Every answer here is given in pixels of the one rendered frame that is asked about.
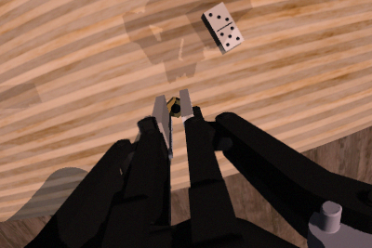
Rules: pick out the brass hex nut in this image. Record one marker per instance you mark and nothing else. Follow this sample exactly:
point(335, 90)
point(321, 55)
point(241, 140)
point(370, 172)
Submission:
point(173, 106)

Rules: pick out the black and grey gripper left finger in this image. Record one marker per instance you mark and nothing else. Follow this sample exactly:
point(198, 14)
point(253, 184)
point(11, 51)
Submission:
point(131, 202)

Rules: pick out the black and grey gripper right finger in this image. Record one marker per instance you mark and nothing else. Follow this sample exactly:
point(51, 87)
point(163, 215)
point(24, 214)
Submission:
point(338, 209)

